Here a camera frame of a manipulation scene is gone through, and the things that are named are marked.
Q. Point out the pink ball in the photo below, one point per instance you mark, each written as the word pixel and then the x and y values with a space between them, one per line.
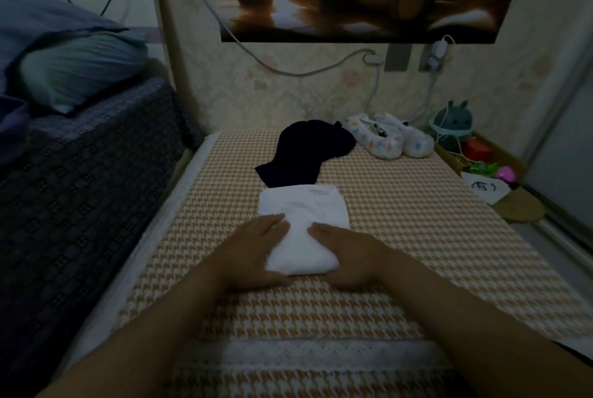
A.
pixel 506 174

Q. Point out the person's right forearm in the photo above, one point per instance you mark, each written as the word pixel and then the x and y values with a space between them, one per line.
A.
pixel 491 328

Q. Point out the grey wall socket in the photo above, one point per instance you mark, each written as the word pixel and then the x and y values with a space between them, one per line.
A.
pixel 397 58

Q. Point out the green toy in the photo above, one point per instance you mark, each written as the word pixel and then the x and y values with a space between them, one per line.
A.
pixel 482 170

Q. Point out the person's left hand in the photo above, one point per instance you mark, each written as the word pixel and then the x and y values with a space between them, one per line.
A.
pixel 246 259

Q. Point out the person's right hand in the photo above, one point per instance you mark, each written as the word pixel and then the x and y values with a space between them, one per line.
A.
pixel 357 259

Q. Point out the red toy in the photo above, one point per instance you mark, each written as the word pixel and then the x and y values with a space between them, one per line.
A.
pixel 479 150

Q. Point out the wooden bedside tray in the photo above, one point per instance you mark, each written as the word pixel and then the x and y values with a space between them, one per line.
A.
pixel 524 208

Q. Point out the person's left forearm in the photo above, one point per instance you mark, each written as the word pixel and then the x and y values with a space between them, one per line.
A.
pixel 139 337

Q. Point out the white wall plug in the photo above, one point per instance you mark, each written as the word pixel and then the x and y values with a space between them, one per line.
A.
pixel 372 60

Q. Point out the black tree print t-shirt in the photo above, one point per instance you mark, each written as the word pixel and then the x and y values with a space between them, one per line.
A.
pixel 310 148

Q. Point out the teal round bunny lamp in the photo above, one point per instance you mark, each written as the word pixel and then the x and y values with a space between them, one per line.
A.
pixel 451 122

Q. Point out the white charger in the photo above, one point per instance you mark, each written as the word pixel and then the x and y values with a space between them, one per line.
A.
pixel 438 52

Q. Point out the blue pillow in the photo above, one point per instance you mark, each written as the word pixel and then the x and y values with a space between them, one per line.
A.
pixel 46 22

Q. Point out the white printed card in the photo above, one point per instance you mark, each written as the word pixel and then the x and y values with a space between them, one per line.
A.
pixel 486 189

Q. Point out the blue folded blanket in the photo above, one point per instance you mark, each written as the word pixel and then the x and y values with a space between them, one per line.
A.
pixel 11 134

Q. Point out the grey sliding door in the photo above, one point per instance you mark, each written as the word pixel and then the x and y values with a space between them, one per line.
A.
pixel 565 161

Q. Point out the grey-green pillow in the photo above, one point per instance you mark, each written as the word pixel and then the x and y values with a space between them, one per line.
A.
pixel 83 69

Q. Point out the dark patterned bed cover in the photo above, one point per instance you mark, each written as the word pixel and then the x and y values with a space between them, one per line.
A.
pixel 83 217

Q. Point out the white polo shirt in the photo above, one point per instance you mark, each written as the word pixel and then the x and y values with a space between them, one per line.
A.
pixel 301 212

